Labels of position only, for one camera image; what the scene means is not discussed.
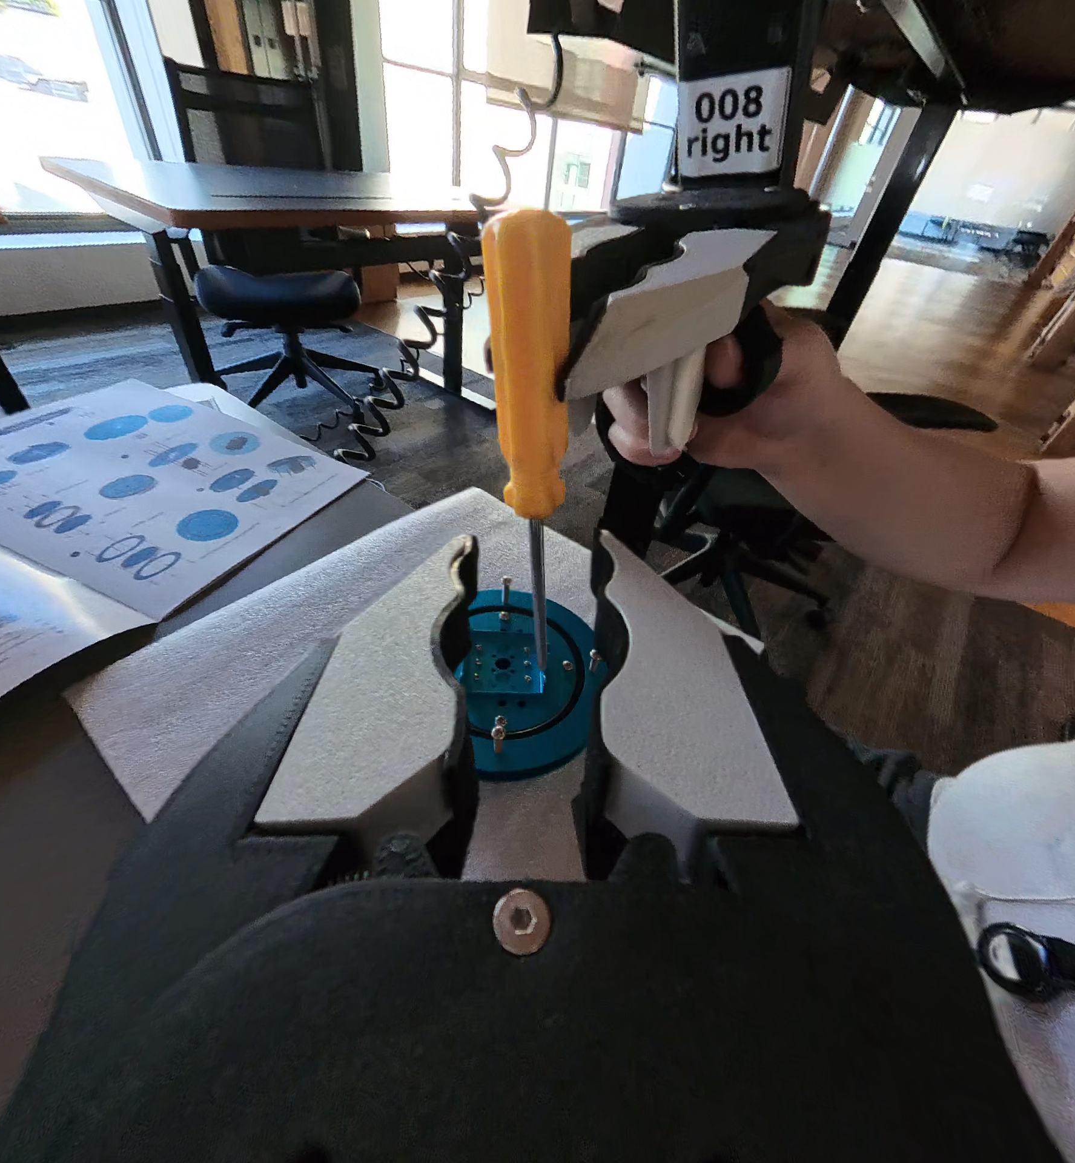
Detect person's right hand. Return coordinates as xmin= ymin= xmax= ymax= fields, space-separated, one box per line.
xmin=603 ymin=303 xmax=868 ymax=475

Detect white foam sheet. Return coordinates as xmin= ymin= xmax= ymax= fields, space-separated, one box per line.
xmin=64 ymin=486 xmax=766 ymax=883

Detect black rectangular frame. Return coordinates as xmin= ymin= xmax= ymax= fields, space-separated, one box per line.
xmin=163 ymin=57 xmax=328 ymax=173

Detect person's white shirt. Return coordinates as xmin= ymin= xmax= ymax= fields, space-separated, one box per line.
xmin=929 ymin=719 xmax=1075 ymax=1163

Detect black office chair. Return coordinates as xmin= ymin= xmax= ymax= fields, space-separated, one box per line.
xmin=596 ymin=392 xmax=1002 ymax=638
xmin=194 ymin=266 xmax=412 ymax=414

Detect open instruction manual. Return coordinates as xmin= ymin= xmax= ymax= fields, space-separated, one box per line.
xmin=0 ymin=380 xmax=369 ymax=728

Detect large glass window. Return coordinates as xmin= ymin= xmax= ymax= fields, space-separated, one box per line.
xmin=0 ymin=0 xmax=163 ymax=220

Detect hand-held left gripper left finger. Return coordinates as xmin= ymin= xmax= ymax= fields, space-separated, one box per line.
xmin=254 ymin=533 xmax=479 ymax=835

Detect person's dark trousers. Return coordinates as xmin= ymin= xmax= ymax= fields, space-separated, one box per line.
xmin=851 ymin=735 xmax=946 ymax=820

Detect person's right forearm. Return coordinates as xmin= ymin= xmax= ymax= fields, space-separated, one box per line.
xmin=820 ymin=364 xmax=1075 ymax=605

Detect yellow-handled screwdriver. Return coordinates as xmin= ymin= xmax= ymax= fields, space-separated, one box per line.
xmin=481 ymin=207 xmax=574 ymax=675

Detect dark desk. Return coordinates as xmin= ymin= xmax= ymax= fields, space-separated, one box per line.
xmin=0 ymin=388 xmax=414 ymax=1163

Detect window with beige blind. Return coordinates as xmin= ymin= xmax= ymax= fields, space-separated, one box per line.
xmin=378 ymin=0 xmax=684 ymax=216

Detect blue round turntable base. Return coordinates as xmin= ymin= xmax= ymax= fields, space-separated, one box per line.
xmin=452 ymin=589 xmax=596 ymax=784

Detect black strap with metal ring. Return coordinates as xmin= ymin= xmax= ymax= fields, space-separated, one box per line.
xmin=976 ymin=924 xmax=1075 ymax=1002

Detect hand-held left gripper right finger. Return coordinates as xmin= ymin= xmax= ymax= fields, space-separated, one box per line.
xmin=581 ymin=532 xmax=803 ymax=835

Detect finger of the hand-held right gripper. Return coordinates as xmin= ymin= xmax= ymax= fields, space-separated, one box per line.
xmin=560 ymin=230 xmax=776 ymax=430
xmin=570 ymin=220 xmax=685 ymax=332

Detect grey hanging coiled cable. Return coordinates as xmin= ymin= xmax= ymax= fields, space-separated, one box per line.
xmin=469 ymin=31 xmax=567 ymax=210

